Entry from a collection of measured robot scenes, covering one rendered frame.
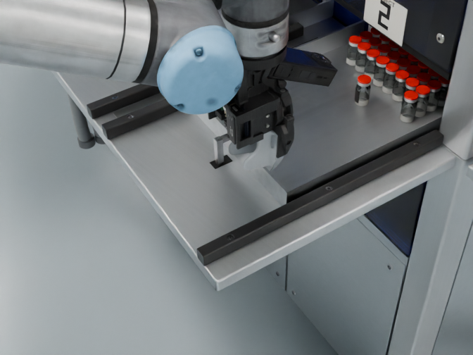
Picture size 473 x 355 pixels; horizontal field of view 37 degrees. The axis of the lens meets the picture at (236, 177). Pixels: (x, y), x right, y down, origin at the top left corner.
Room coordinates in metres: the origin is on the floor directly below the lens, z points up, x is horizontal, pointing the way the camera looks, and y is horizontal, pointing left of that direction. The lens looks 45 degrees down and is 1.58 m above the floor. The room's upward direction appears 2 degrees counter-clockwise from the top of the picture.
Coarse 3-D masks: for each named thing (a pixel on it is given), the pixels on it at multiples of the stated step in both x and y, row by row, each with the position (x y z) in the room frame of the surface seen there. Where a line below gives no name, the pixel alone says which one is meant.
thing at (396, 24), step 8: (368, 0) 0.91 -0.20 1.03; (376, 0) 0.90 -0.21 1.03; (384, 0) 0.88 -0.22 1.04; (392, 0) 0.87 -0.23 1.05; (368, 8) 0.91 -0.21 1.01; (376, 8) 0.89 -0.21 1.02; (384, 8) 0.88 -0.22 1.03; (392, 8) 0.87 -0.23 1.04; (400, 8) 0.85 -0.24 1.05; (368, 16) 0.91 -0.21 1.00; (376, 16) 0.89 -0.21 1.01; (392, 16) 0.86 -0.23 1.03; (400, 16) 0.85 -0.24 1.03; (376, 24) 0.89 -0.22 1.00; (384, 24) 0.88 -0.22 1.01; (392, 24) 0.86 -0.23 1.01; (400, 24) 0.85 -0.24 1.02; (384, 32) 0.87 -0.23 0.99; (392, 32) 0.86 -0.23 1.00; (400, 32) 0.85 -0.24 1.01; (400, 40) 0.85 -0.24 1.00
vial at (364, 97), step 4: (360, 84) 0.84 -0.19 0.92; (368, 84) 0.84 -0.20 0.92; (356, 88) 0.85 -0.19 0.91; (360, 88) 0.84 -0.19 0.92; (364, 88) 0.84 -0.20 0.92; (368, 88) 0.84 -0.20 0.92; (360, 92) 0.84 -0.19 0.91; (364, 92) 0.84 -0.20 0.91; (368, 92) 0.84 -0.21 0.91; (360, 96) 0.84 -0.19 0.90; (364, 96) 0.84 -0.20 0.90; (368, 96) 0.84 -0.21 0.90; (360, 100) 0.84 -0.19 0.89; (364, 100) 0.84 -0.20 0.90; (368, 100) 0.85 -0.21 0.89; (360, 104) 0.84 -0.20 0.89; (364, 104) 0.84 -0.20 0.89
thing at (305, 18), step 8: (296, 0) 1.16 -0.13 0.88; (304, 0) 1.15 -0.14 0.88; (312, 0) 1.15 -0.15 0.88; (328, 0) 1.10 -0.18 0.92; (296, 8) 1.13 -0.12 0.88; (304, 8) 1.13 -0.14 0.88; (312, 8) 1.08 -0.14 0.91; (320, 8) 1.09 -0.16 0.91; (328, 8) 1.09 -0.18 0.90; (296, 16) 1.06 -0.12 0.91; (304, 16) 1.07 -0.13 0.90; (312, 16) 1.08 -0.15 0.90; (320, 16) 1.09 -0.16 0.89; (328, 16) 1.09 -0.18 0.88; (304, 24) 1.07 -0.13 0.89; (312, 24) 1.08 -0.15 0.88
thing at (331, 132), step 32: (352, 32) 1.01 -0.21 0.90; (320, 96) 0.87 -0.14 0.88; (352, 96) 0.87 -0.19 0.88; (384, 96) 0.86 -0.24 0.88; (224, 128) 0.77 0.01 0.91; (320, 128) 0.80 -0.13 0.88; (352, 128) 0.79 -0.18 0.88; (384, 128) 0.79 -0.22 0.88; (416, 128) 0.75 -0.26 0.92; (288, 160) 0.73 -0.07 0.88; (320, 160) 0.73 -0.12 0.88; (352, 160) 0.69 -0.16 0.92; (288, 192) 0.64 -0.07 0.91
